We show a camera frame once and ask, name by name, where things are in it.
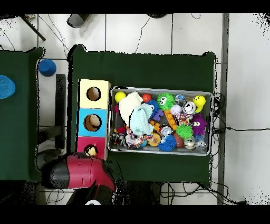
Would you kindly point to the blue plastic cup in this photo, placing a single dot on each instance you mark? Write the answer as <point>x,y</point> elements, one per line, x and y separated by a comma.
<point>47,67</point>

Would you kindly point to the black round base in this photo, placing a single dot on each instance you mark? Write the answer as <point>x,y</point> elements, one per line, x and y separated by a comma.
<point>156,15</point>

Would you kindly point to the person's foot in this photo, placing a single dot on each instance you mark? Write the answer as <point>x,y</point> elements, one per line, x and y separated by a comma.
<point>77,21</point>

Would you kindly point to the dark green side table cloth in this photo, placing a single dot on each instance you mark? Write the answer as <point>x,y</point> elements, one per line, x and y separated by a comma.
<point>19,148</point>

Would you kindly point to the yellow smiley ball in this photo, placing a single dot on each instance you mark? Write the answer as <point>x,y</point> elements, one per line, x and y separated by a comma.
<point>199,101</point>

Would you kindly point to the wooden box with three holes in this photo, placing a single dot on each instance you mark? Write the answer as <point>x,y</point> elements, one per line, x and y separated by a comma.
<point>92,123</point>

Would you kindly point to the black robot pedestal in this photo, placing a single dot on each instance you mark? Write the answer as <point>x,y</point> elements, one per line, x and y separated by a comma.
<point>143,194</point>

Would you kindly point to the white baseball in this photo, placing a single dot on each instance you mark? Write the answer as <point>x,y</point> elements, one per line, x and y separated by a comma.
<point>176,109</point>

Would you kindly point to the red orange ball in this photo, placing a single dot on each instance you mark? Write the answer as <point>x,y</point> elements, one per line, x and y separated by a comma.
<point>146,97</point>

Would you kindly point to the plain yellow ball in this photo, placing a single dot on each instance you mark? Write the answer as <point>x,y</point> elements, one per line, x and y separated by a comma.
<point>120,96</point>

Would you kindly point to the silver crushed soda can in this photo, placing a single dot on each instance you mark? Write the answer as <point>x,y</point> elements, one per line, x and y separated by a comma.
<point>189,142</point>

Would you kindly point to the red robot arm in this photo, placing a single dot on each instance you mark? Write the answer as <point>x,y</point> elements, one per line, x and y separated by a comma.
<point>84,173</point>

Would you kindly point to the mint green cloth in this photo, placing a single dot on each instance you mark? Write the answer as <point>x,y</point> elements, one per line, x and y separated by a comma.
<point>141,120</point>

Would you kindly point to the black tripod leg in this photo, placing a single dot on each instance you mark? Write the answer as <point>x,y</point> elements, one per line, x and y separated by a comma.
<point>33,28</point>

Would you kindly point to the dark stand base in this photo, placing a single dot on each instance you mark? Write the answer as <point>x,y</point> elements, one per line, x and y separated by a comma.
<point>47,153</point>

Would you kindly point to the blue spiky ball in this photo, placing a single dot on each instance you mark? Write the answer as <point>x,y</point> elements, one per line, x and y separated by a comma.
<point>154,105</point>
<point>167,143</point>

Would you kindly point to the black red crushed soda can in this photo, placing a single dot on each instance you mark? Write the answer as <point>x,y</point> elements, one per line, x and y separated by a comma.
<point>116,137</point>

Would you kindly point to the purple spiky monster toy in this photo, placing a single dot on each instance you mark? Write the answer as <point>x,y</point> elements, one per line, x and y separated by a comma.
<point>199,124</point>

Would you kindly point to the cream waffle cloth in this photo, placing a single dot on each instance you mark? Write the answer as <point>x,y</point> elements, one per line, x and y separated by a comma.
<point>128,105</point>

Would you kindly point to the blue plastic bowl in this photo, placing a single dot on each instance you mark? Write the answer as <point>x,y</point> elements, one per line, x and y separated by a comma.
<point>6,87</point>

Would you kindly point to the black upright panel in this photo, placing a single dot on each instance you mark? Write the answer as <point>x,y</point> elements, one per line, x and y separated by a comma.
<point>60,109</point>

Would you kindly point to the colourful paper wad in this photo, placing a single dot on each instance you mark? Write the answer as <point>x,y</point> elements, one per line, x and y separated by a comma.
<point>132,140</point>

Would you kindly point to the green furry toy with eyes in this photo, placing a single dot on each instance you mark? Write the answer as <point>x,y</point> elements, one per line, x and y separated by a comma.
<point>166,101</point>

